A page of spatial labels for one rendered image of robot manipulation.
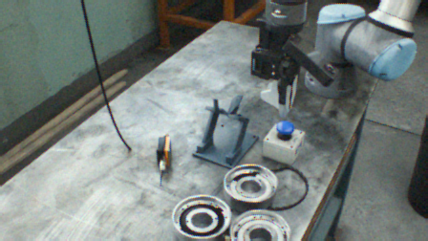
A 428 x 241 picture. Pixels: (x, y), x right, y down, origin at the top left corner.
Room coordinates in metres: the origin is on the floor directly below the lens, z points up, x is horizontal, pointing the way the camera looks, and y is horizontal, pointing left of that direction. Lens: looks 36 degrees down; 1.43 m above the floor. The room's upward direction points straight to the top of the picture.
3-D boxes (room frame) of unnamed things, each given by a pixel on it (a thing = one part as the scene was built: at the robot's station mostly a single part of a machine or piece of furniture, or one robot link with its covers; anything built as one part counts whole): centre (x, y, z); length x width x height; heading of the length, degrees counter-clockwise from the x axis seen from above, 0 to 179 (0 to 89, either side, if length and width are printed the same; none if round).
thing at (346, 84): (1.05, -0.33, 0.85); 0.15 x 0.15 x 0.10
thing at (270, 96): (0.75, -0.12, 0.94); 0.06 x 0.03 x 0.09; 60
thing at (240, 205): (0.62, -0.07, 0.82); 0.10 x 0.10 x 0.04
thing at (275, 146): (0.76, -0.16, 0.82); 0.08 x 0.07 x 0.05; 150
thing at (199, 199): (0.53, 0.02, 0.82); 0.10 x 0.10 x 0.04
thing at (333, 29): (1.04, -0.33, 0.97); 0.13 x 0.12 x 0.14; 32
